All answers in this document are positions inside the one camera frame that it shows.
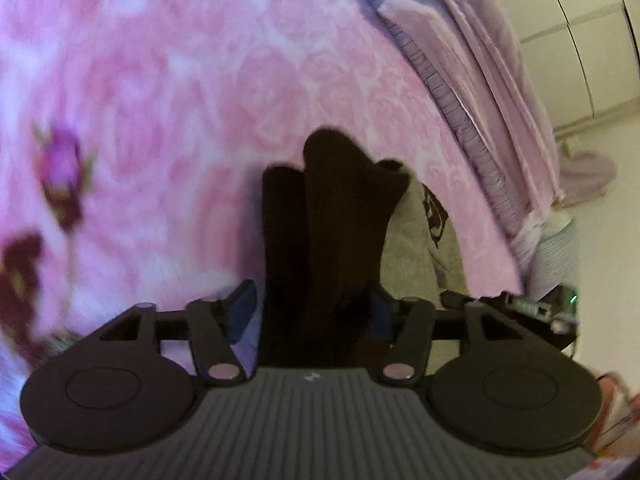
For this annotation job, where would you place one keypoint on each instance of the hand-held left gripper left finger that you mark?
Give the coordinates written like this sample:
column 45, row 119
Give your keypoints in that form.
column 242, row 310

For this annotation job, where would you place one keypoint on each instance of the grey shirt with black sleeves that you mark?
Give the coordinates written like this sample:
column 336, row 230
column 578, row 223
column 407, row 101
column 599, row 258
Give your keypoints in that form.
column 330, row 220

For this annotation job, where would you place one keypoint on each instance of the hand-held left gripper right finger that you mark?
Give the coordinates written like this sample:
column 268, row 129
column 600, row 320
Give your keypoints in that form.
column 380, row 310

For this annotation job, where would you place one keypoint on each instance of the pink and white cloth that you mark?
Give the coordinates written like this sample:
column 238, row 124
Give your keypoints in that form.
column 620, row 410

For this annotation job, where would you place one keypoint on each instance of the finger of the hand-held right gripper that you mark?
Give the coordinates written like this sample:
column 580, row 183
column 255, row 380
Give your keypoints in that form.
column 452, row 300

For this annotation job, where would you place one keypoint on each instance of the lavender striped quilt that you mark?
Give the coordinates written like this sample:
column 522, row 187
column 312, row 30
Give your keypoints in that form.
column 552, row 260

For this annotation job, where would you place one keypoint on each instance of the white wardrobe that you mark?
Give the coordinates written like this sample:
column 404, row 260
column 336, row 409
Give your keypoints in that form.
column 575, row 35

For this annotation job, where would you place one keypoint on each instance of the pink floral bed sheet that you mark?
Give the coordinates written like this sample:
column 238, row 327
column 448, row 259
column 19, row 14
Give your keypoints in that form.
column 175, row 85

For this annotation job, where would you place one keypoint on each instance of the pale pink blanket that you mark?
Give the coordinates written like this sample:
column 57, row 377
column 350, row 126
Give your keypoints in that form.
column 480, row 60

